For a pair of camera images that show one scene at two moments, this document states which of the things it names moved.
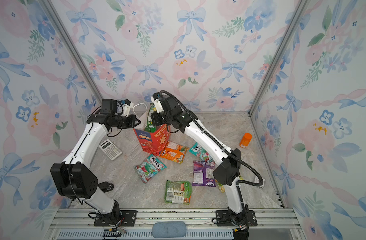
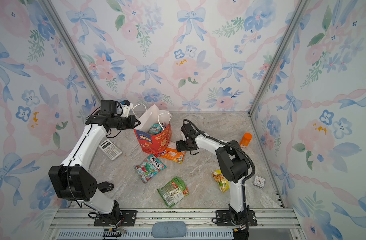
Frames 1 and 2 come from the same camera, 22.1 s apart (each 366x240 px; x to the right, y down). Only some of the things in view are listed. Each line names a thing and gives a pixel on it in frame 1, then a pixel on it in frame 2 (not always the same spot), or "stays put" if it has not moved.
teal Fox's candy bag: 197,149 to 157,128
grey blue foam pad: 169,229 stays put
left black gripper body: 124,122 stays put
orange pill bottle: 245,140 stays put
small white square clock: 257,181 stays put
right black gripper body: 160,120 to 187,145
